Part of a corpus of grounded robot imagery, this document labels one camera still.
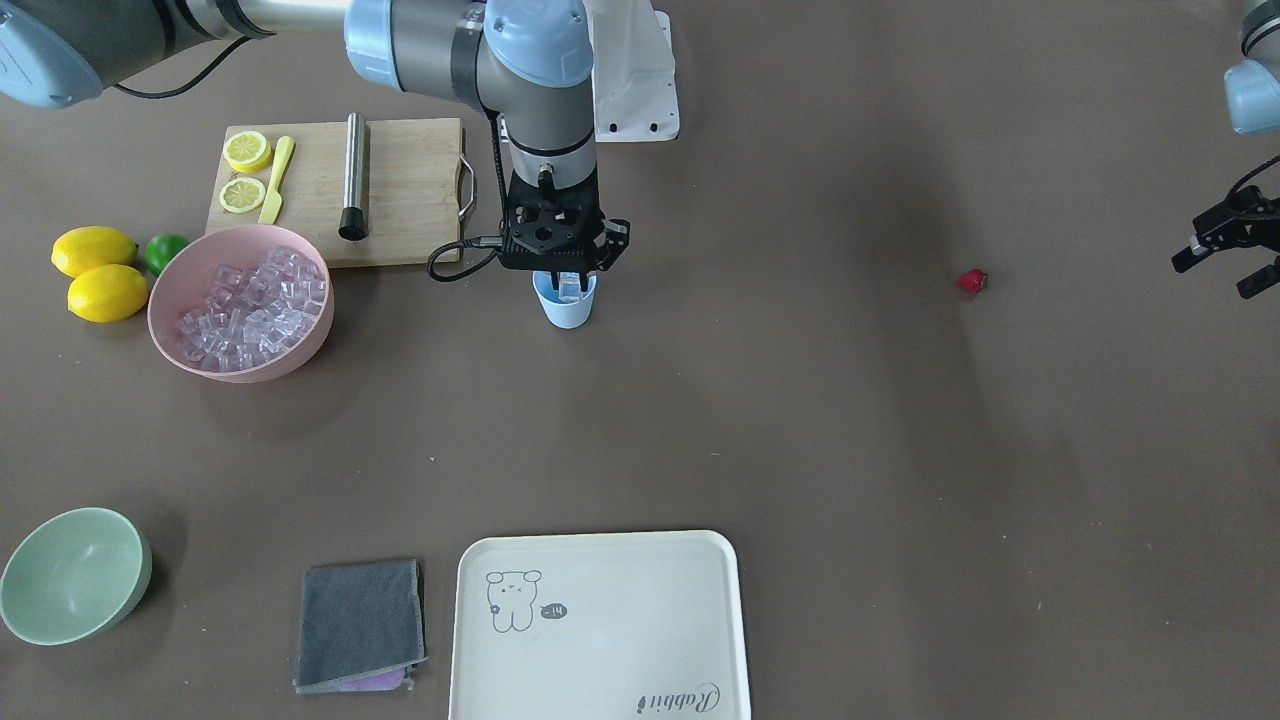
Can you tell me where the grey folded cloth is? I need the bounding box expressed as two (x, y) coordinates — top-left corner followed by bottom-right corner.
(293, 559), (428, 694)

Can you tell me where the red strawberry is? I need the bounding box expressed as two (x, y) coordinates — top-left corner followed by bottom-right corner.
(956, 268), (989, 296)

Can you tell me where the lemon half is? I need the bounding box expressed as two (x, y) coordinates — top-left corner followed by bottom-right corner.
(218, 177), (268, 214)
(221, 129), (274, 173)

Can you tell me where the lower whole lemon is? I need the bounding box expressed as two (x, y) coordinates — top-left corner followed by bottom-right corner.
(67, 264), (148, 323)

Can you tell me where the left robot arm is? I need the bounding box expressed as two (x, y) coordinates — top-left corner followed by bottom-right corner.
(1171, 1), (1279, 274)

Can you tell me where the pile of ice cubes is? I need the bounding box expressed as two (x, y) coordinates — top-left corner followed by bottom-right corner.
(175, 246), (330, 373)

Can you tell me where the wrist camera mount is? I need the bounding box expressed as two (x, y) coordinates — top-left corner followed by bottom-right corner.
(498, 176), (605, 274)
(1190, 184), (1274, 256)

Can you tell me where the upper lemon half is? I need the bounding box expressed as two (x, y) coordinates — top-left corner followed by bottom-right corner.
(221, 129), (274, 173)

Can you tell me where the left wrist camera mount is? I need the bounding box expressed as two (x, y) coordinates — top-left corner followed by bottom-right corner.
(1190, 184), (1274, 256)

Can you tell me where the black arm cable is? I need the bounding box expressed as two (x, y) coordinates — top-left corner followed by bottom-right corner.
(1228, 155), (1280, 201)
(428, 110), (513, 282)

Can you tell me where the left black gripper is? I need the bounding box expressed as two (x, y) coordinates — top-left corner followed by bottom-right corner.
(1172, 195), (1280, 300)

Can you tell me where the wooden cutting board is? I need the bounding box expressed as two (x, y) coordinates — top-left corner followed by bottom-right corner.
(251, 118), (467, 269)

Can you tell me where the upper whole lemon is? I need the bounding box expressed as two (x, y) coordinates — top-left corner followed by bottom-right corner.
(50, 225), (138, 278)

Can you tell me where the green lime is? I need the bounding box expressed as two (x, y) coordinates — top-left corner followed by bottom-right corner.
(143, 233), (189, 278)

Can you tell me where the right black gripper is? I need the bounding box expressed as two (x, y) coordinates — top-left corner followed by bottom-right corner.
(506, 170), (631, 293)

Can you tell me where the green bowl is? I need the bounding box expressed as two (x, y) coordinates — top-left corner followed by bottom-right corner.
(1, 507), (154, 646)

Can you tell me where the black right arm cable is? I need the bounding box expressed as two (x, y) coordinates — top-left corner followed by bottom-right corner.
(428, 110), (513, 282)

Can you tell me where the lower lemon half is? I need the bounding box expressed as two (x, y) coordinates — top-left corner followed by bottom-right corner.
(218, 177), (268, 214)

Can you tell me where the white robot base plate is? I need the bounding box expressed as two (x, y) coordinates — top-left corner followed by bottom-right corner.
(584, 1), (681, 143)

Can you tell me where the pink bowl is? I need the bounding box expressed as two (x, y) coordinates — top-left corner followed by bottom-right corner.
(147, 224), (335, 383)

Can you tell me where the cream rabbit tray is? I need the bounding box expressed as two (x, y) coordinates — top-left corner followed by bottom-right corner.
(449, 530), (753, 719)

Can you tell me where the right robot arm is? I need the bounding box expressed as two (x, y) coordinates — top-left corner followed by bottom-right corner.
(1, 1), (630, 287)

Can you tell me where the steel muddler black tip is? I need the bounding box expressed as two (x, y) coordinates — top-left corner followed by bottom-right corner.
(338, 111), (369, 242)

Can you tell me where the yellow plastic knife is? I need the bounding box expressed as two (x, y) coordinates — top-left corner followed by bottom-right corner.
(257, 135), (296, 225)

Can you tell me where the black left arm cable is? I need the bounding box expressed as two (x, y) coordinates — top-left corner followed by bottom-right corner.
(1228, 155), (1280, 201)

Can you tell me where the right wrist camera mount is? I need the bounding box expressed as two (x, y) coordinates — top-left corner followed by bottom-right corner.
(498, 176), (605, 274)

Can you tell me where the blue paper cup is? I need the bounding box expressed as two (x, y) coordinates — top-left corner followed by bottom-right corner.
(535, 272), (596, 329)

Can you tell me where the whole lemon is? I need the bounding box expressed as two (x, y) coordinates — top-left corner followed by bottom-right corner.
(67, 264), (148, 323)
(50, 225), (138, 278)

